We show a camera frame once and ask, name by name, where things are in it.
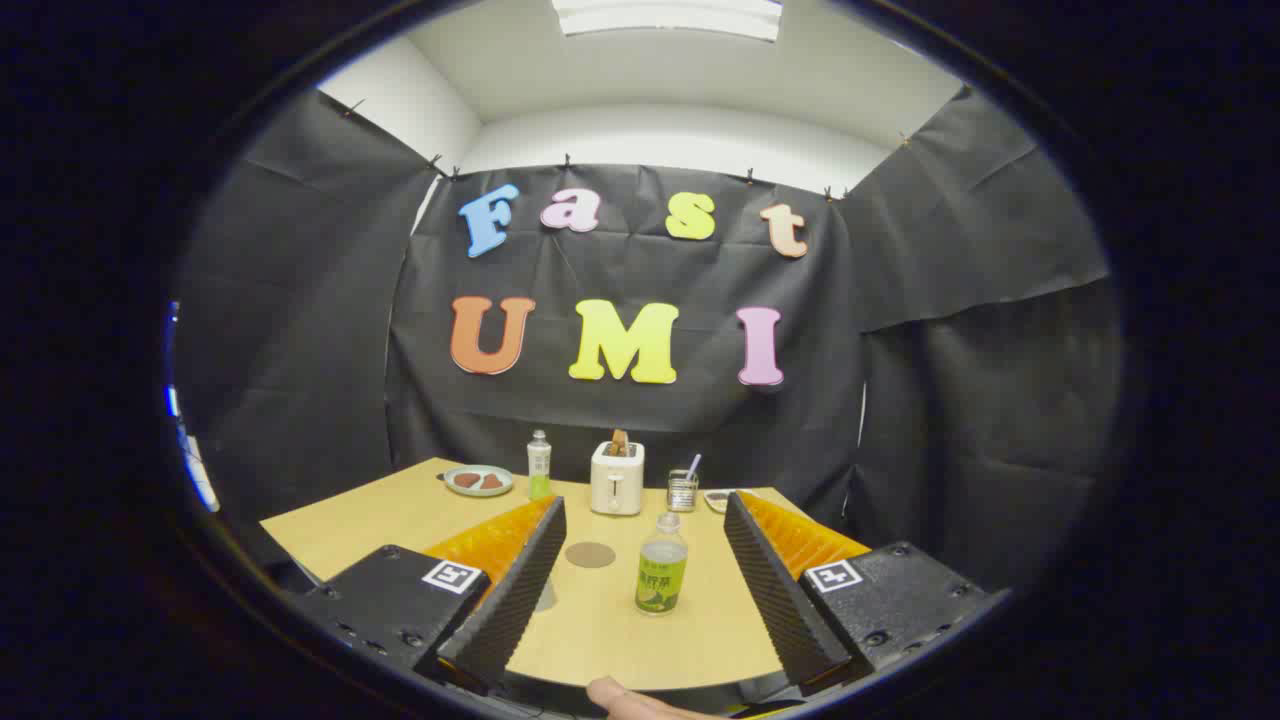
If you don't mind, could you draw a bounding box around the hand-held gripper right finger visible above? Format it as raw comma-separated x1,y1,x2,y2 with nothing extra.
722,490,1001,698

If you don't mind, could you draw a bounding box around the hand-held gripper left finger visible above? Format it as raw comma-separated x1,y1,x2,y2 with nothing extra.
290,495,568,696

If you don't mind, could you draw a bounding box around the green label juice bottle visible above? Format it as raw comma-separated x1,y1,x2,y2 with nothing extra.
636,512,689,615

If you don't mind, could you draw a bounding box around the tall slim green drink bottle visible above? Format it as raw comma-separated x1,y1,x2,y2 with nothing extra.
527,430,553,501

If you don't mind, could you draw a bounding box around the pale green plate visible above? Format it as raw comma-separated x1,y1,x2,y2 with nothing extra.
443,465,515,498

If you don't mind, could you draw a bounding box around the wooden table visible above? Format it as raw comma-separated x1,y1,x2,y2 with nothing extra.
260,457,871,693

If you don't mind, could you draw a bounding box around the white toaster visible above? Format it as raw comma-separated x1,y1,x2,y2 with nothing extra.
590,441,646,517

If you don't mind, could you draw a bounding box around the black backdrop cloth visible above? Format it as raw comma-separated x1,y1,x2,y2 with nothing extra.
172,85,1126,591

